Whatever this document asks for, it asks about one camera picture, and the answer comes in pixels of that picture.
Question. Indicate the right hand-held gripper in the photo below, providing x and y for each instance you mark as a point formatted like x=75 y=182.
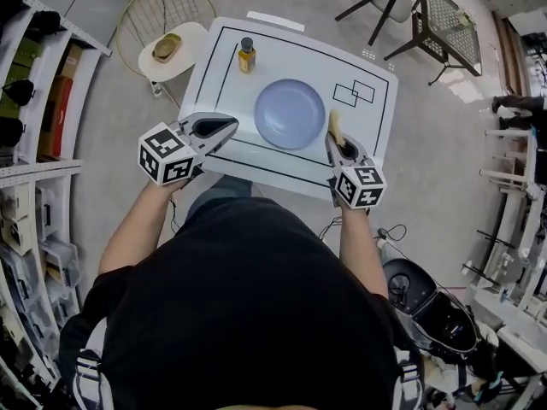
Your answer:
x=361 y=186

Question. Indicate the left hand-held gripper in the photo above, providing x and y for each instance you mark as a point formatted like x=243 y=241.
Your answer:
x=168 y=158

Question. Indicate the yellow sponge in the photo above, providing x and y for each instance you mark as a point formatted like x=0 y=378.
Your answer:
x=335 y=126

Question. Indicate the light blue plate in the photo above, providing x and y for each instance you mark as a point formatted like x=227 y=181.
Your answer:
x=289 y=114

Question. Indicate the person's right forearm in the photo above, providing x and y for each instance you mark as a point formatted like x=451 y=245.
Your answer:
x=361 y=250

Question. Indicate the person's left forearm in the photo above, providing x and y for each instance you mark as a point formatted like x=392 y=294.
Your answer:
x=132 y=229

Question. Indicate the person's blue jeans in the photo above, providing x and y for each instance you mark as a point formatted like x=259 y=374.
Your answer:
x=218 y=199

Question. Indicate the amber bottle with black cap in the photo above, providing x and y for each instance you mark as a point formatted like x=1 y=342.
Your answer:
x=247 y=58

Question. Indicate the gold dish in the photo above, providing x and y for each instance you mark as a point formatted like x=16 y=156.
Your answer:
x=166 y=47

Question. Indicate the black mesh table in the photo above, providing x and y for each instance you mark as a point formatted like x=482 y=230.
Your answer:
x=448 y=28

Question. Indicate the red cardboard box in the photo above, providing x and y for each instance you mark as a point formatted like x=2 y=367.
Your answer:
x=55 y=118

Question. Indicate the black open case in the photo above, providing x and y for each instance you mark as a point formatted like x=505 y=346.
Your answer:
x=431 y=306

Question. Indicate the small pale object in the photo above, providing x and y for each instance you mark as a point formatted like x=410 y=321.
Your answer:
x=466 y=17

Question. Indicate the person's black shirt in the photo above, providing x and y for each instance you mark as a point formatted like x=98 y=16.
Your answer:
x=248 y=314

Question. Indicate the white shelf rack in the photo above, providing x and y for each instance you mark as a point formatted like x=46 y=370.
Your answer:
x=25 y=177

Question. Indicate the white metal frame rack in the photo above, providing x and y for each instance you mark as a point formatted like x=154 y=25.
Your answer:
x=513 y=229

